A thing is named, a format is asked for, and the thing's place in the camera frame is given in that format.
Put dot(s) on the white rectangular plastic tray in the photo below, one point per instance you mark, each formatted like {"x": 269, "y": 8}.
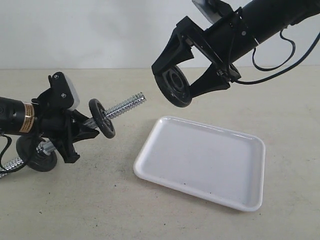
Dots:
{"x": 219, "y": 165}

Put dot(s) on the black weight plate far end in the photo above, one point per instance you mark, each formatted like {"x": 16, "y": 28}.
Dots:
{"x": 40, "y": 162}

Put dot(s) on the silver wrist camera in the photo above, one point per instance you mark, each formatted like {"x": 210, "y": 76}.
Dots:
{"x": 207, "y": 10}
{"x": 74, "y": 94}

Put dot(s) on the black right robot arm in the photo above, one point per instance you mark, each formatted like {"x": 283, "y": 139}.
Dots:
{"x": 269, "y": 17}

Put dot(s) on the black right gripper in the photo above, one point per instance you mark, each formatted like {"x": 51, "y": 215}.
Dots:
{"x": 226, "y": 41}

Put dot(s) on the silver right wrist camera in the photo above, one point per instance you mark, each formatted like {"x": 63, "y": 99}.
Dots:
{"x": 207, "y": 10}

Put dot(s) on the chrome dumbbell bar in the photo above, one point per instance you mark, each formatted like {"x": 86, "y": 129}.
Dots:
{"x": 17, "y": 163}

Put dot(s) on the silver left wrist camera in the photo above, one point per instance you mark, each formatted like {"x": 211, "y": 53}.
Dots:
{"x": 74, "y": 94}

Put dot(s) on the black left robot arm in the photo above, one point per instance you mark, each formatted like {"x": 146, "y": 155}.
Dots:
{"x": 19, "y": 118}

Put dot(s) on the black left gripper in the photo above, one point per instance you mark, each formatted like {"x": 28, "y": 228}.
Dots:
{"x": 55, "y": 120}

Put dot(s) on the black weight plate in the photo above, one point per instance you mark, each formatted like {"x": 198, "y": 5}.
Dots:
{"x": 103, "y": 123}
{"x": 175, "y": 87}

